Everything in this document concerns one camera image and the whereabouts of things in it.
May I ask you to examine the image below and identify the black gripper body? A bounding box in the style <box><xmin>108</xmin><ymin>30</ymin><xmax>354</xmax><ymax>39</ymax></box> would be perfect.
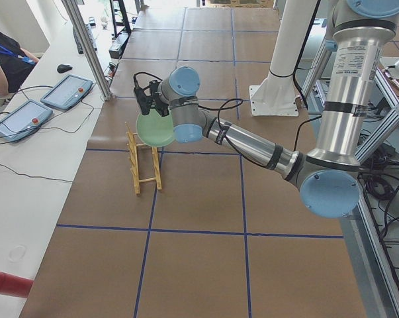
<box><xmin>134</xmin><ymin>79</ymin><xmax>162</xmax><ymax>105</ymax></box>

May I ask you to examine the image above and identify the light green plate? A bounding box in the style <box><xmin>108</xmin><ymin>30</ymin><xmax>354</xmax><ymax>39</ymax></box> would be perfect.
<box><xmin>136</xmin><ymin>109</ymin><xmax>175</xmax><ymax>147</ymax></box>

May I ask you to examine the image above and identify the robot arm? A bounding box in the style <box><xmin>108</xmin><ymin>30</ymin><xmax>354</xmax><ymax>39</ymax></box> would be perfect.
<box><xmin>167</xmin><ymin>1</ymin><xmax>320</xmax><ymax>123</ymax></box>
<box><xmin>134</xmin><ymin>1</ymin><xmax>399</xmax><ymax>218</ymax></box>

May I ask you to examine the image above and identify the wooden plate rack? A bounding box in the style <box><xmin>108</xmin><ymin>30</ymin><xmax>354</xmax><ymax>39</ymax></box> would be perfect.
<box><xmin>125</xmin><ymin>122</ymin><xmax>162</xmax><ymax>195</ymax></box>

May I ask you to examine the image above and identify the far teach pendant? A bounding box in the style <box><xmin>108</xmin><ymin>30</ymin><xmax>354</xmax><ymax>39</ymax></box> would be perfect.
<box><xmin>40</xmin><ymin>74</ymin><xmax>93</xmax><ymax>111</ymax></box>

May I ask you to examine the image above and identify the teach pendant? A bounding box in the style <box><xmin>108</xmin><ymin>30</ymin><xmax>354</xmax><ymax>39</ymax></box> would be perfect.
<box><xmin>0</xmin><ymin>99</ymin><xmax>53</xmax><ymax>142</ymax></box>
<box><xmin>40</xmin><ymin>74</ymin><xmax>93</xmax><ymax>111</ymax></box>

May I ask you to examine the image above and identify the black computer mouse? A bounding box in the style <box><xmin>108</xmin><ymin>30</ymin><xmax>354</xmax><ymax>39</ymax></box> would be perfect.
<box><xmin>56</xmin><ymin>64</ymin><xmax>73</xmax><ymax>74</ymax></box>

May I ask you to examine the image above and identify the near teach pendant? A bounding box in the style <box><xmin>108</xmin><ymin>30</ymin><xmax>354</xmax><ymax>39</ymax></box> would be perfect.
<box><xmin>0</xmin><ymin>99</ymin><xmax>53</xmax><ymax>142</ymax></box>

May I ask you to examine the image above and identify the person in black shirt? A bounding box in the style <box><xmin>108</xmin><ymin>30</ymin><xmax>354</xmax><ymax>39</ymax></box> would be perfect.
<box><xmin>0</xmin><ymin>31</ymin><xmax>40</xmax><ymax>96</ymax></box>

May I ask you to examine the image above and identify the brown paper table cover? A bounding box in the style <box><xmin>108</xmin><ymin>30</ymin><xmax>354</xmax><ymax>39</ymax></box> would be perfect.
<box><xmin>21</xmin><ymin>8</ymin><xmax>366</xmax><ymax>317</ymax></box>

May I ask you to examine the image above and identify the red cardboard tube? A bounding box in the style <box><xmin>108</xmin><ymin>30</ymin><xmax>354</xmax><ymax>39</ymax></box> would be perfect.
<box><xmin>0</xmin><ymin>272</ymin><xmax>33</xmax><ymax>298</ymax></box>

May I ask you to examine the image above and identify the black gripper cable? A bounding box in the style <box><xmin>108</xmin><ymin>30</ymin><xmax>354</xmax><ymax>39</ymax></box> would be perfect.
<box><xmin>132</xmin><ymin>72</ymin><xmax>322</xmax><ymax>153</ymax></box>

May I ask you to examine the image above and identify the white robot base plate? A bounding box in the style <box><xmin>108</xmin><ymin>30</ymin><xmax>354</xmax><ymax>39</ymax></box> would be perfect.
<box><xmin>249</xmin><ymin>85</ymin><xmax>298</xmax><ymax>117</ymax></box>

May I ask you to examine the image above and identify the aluminium frame post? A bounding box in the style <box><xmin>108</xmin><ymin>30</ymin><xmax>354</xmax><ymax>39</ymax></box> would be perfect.
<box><xmin>62</xmin><ymin>0</ymin><xmax>113</xmax><ymax>101</ymax></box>

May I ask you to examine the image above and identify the clear tape ring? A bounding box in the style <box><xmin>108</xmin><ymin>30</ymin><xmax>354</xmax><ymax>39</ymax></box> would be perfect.
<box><xmin>9</xmin><ymin>244</ymin><xmax>28</xmax><ymax>260</ymax></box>

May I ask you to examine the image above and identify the aluminium frame rail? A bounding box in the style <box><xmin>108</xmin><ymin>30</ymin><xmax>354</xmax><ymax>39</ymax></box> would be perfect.
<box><xmin>356</xmin><ymin>70</ymin><xmax>399</xmax><ymax>317</ymax></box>

